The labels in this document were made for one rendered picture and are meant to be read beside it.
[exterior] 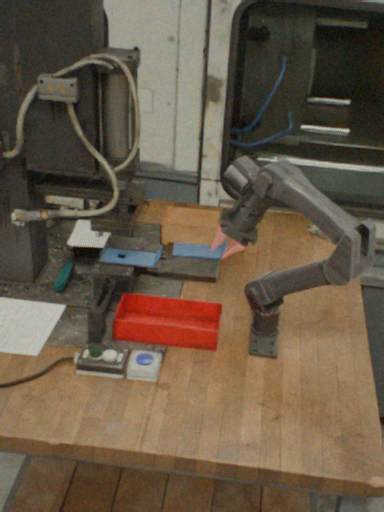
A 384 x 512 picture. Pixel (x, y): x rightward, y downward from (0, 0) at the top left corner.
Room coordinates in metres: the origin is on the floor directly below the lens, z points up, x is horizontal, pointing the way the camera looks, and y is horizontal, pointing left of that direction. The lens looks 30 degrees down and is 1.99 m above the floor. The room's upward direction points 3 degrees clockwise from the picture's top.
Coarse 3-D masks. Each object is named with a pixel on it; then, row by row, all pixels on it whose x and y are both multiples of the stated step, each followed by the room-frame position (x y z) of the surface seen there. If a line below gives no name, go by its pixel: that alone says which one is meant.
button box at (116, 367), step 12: (84, 348) 1.38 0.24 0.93; (108, 348) 1.38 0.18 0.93; (60, 360) 1.35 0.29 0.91; (72, 360) 1.36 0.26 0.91; (84, 360) 1.34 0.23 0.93; (96, 360) 1.34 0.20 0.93; (108, 360) 1.34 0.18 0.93; (120, 360) 1.34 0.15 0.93; (84, 372) 1.33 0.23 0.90; (96, 372) 1.32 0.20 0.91; (108, 372) 1.32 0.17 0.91; (120, 372) 1.32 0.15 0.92; (0, 384) 1.27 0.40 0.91; (12, 384) 1.27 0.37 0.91
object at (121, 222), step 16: (48, 176) 1.77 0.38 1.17; (64, 176) 1.76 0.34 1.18; (80, 176) 1.76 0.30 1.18; (48, 192) 1.69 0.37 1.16; (64, 192) 1.69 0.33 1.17; (80, 192) 1.69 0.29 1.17; (96, 192) 1.68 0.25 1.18; (112, 192) 1.68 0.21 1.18; (128, 192) 1.69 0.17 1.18; (144, 192) 1.73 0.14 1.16; (96, 208) 1.67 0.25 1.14; (112, 208) 1.67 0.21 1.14; (128, 208) 1.68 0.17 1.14; (96, 224) 1.62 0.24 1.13; (112, 224) 1.61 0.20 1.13; (128, 224) 1.61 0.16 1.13
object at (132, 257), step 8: (112, 248) 1.74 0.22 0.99; (160, 248) 1.71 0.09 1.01; (104, 256) 1.69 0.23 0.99; (112, 256) 1.70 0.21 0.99; (128, 256) 1.70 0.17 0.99; (136, 256) 1.70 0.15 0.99; (144, 256) 1.71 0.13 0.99; (152, 256) 1.71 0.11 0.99; (136, 264) 1.66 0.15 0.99; (144, 264) 1.67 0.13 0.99; (152, 264) 1.67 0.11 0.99
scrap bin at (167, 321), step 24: (120, 312) 1.51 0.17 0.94; (144, 312) 1.56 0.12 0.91; (168, 312) 1.56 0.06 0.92; (192, 312) 1.55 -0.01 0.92; (216, 312) 1.55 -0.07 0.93; (120, 336) 1.45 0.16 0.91; (144, 336) 1.45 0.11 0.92; (168, 336) 1.44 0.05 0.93; (192, 336) 1.44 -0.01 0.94; (216, 336) 1.43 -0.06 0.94
